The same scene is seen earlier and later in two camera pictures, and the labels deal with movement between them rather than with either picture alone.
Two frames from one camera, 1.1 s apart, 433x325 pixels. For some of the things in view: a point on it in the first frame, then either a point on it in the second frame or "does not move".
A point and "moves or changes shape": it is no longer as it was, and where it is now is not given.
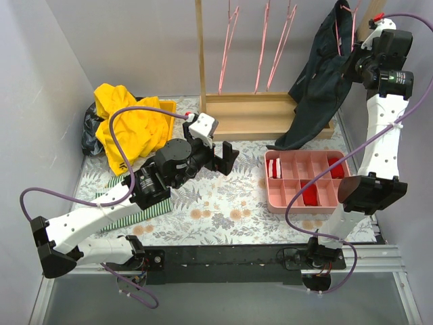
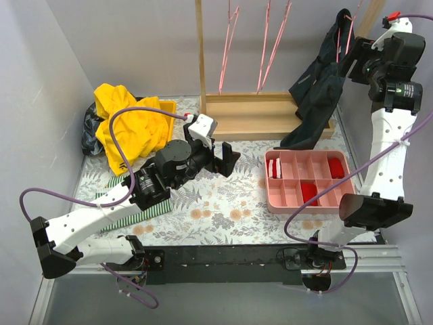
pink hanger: [233, 22] does not move
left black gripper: [219, 160] does not move
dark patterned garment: [90, 144] does not move
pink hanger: [353, 34] moves or changes shape
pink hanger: [283, 45] -> [288, 5]
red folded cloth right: [337, 171] does not move
